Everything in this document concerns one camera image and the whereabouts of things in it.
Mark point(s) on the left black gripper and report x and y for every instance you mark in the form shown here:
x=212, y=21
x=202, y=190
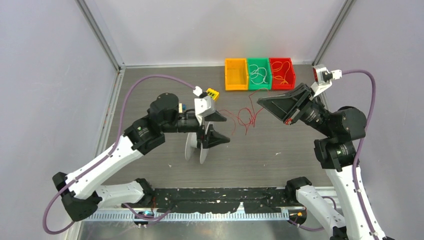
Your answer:
x=213, y=137

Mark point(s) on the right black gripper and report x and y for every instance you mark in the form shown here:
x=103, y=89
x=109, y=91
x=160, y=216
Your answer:
x=283, y=106

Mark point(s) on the grey cable spool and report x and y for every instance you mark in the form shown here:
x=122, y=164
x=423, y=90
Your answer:
x=195, y=149

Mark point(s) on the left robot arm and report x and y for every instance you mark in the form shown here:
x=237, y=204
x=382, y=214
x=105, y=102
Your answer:
x=84, y=191

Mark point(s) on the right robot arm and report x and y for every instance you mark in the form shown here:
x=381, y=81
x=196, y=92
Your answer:
x=337, y=156

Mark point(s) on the red bin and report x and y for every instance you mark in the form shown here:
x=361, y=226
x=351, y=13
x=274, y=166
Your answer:
x=283, y=74

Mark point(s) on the yellow toy brick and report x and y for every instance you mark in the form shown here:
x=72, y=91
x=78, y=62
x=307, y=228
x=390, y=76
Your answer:
x=214, y=94

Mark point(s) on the green bin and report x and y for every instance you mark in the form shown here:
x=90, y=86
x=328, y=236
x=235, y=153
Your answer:
x=259, y=74

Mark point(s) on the orange bin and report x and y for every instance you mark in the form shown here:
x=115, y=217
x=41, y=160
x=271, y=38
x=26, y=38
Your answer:
x=236, y=74

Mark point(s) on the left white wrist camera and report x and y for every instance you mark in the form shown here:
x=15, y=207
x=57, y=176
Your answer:
x=204, y=105

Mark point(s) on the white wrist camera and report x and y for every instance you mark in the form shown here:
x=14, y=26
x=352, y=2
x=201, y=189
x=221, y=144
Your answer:
x=204, y=105
x=323, y=78

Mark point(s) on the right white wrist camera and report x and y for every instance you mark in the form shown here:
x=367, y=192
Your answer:
x=323, y=78

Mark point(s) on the right aluminium frame post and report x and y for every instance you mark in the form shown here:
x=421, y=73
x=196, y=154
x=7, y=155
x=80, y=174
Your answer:
x=337, y=24

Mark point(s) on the aluminium frame post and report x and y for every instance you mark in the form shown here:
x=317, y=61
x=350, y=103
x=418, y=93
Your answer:
x=337, y=24
x=95, y=21

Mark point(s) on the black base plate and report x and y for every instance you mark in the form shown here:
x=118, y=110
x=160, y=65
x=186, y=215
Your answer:
x=255, y=200

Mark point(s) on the slotted cable duct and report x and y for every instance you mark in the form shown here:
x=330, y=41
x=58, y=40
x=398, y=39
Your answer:
x=126, y=216

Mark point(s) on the left aluminium frame post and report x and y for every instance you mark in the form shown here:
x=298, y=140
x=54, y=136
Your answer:
x=95, y=21

